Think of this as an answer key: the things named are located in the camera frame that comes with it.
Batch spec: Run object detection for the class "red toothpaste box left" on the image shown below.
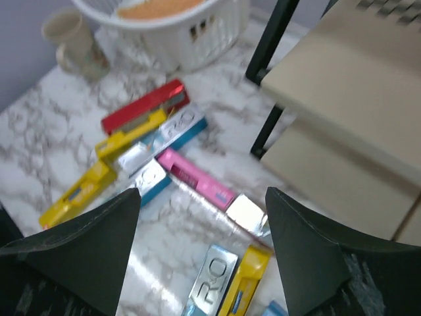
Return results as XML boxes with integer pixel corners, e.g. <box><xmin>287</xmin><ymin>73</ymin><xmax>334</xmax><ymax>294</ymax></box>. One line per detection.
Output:
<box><xmin>101</xmin><ymin>79</ymin><xmax>190</xmax><ymax>136</ymax></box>

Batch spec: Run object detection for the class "yellow toothpaste box lower left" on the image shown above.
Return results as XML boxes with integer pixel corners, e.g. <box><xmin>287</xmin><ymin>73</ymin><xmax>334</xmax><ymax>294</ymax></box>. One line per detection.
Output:
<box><xmin>39</xmin><ymin>161</ymin><xmax>117</xmax><ymax>229</ymax></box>

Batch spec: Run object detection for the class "yellow toothpaste box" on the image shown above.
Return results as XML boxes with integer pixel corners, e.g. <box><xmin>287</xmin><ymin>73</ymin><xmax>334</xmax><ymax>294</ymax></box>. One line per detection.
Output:
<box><xmin>39</xmin><ymin>161</ymin><xmax>117</xmax><ymax>229</ymax></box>
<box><xmin>95</xmin><ymin>109</ymin><xmax>167</xmax><ymax>161</ymax></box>
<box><xmin>217</xmin><ymin>246</ymin><xmax>272</xmax><ymax>316</ymax></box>

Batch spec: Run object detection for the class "light blue toothpaste box centre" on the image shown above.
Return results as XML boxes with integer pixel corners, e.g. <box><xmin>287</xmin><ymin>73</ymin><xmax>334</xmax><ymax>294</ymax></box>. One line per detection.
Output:
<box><xmin>261</xmin><ymin>300</ymin><xmax>288</xmax><ymax>316</ymax></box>

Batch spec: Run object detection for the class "white plastic basket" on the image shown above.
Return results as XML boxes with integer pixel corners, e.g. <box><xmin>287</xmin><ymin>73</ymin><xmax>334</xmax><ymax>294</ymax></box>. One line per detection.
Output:
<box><xmin>74</xmin><ymin>1</ymin><xmax>250</xmax><ymax>72</ymax></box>

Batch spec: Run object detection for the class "beige ceramic mug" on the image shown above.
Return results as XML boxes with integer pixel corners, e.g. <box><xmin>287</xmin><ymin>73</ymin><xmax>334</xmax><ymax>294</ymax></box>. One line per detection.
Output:
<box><xmin>41</xmin><ymin>8</ymin><xmax>111</xmax><ymax>82</ymax></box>

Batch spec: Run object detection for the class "pink toothpaste box horizontal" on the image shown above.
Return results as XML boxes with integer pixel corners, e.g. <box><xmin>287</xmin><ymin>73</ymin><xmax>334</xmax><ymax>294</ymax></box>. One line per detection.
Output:
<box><xmin>157</xmin><ymin>148</ymin><xmax>237</xmax><ymax>211</ymax></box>

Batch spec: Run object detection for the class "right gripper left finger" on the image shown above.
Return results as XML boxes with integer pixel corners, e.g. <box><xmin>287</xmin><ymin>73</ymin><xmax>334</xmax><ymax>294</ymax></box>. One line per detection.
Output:
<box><xmin>1</xmin><ymin>188</ymin><xmax>141</xmax><ymax>315</ymax></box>

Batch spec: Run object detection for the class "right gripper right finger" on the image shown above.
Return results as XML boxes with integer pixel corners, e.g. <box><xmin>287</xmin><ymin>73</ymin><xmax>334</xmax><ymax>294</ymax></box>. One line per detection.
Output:
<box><xmin>265</xmin><ymin>187</ymin><xmax>420</xmax><ymax>315</ymax></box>

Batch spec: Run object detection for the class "orange woven fan mat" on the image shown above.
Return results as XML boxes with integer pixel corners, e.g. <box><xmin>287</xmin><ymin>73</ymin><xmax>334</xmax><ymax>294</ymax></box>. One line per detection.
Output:
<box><xmin>117</xmin><ymin>0</ymin><xmax>204</xmax><ymax>20</ymax></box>

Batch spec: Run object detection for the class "silver red toothpaste box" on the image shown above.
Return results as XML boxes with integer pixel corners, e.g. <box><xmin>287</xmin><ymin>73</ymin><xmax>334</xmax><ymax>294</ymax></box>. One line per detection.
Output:
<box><xmin>171</xmin><ymin>175</ymin><xmax>274</xmax><ymax>249</ymax></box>

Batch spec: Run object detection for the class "yellow toothpaste box centre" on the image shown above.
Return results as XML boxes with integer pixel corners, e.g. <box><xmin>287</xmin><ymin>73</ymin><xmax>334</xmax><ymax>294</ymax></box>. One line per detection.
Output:
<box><xmin>217</xmin><ymin>246</ymin><xmax>272</xmax><ymax>316</ymax></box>

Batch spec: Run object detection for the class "black three-tier shelf rack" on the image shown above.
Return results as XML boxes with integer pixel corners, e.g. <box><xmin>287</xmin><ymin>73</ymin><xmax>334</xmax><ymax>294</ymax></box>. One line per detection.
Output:
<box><xmin>246</xmin><ymin>1</ymin><xmax>420</xmax><ymax>246</ymax></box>

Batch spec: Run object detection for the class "yellow toothpaste box upper left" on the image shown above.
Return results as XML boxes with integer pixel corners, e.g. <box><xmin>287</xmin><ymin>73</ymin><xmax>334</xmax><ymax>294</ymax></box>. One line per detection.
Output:
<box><xmin>95</xmin><ymin>109</ymin><xmax>167</xmax><ymax>161</ymax></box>

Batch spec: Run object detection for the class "silver blue toothpaste box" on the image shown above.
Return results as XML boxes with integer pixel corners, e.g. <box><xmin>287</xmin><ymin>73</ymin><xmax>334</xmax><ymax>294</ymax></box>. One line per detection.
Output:
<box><xmin>181</xmin><ymin>244</ymin><xmax>239</xmax><ymax>316</ymax></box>
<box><xmin>116</xmin><ymin>103</ymin><xmax>207</xmax><ymax>176</ymax></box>
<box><xmin>130</xmin><ymin>159</ymin><xmax>171</xmax><ymax>207</ymax></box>

